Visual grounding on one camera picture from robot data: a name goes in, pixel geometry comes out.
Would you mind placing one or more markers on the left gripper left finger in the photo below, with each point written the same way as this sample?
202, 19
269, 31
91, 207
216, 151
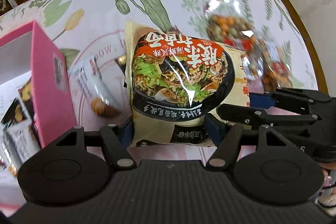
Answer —
112, 139

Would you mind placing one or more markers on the coated peanut bag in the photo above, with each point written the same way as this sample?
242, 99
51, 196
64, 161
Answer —
231, 22

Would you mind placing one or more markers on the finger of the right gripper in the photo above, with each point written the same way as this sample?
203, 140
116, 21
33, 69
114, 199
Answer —
296, 101
256, 118

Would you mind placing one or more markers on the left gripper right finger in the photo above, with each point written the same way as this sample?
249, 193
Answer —
229, 139

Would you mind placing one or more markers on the white snack packet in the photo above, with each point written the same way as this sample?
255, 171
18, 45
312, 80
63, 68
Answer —
19, 143

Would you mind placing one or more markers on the black yellow snack packet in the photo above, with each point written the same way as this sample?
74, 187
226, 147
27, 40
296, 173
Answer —
26, 94

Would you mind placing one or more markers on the floral bed sheet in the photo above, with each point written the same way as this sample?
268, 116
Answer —
96, 26

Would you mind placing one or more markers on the black cookie packet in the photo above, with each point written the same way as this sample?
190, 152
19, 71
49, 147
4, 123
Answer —
14, 114

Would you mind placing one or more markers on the instant noodle bag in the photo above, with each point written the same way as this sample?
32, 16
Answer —
173, 81

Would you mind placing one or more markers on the pink storage box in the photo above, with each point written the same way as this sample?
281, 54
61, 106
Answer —
29, 49

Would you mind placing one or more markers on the white wrapped snack bar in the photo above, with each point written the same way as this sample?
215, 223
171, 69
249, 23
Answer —
98, 95

